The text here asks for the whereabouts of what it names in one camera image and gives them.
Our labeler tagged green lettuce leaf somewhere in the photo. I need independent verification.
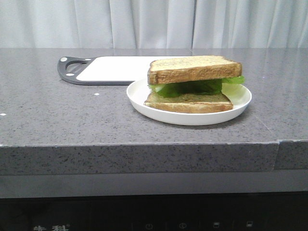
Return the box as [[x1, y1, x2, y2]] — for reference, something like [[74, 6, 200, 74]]
[[148, 76, 245, 98]]

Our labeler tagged black appliance control panel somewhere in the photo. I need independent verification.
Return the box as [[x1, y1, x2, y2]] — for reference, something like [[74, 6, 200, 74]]
[[0, 192, 308, 231]]

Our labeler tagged white curtain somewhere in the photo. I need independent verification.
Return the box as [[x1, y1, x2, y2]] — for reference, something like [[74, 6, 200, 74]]
[[0, 0, 308, 49]]

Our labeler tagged toast bread slice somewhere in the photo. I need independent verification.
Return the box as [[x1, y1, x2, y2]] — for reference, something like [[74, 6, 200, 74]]
[[144, 92, 233, 114], [147, 55, 242, 85]]

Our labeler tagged white round plate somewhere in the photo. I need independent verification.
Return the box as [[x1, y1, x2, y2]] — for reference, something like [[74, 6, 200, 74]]
[[126, 79, 252, 126]]

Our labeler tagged white cutting board grey rim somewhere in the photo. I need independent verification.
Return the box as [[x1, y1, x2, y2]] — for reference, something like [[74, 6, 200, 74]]
[[57, 56, 169, 86]]

